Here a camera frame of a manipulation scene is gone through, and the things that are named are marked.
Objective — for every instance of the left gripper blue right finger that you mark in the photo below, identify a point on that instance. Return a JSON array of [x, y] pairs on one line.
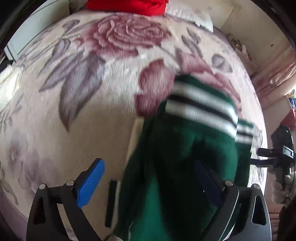
[[211, 183]]

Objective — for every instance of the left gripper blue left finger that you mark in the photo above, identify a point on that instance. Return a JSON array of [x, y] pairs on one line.
[[87, 182]]

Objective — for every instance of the green varsity jacket cream sleeves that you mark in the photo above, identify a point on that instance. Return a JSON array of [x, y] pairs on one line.
[[160, 197]]

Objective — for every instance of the black stand device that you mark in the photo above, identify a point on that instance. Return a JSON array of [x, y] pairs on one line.
[[282, 153]]

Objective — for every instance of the floral rose bed blanket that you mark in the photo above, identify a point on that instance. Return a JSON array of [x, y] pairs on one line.
[[83, 91]]

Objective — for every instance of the white pillow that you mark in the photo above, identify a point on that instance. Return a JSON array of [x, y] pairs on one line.
[[187, 13]]

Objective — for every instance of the white wardrobe cabinet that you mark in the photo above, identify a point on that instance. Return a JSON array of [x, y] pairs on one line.
[[44, 16]]

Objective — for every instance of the red garment on bed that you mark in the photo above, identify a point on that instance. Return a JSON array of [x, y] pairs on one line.
[[140, 7]]

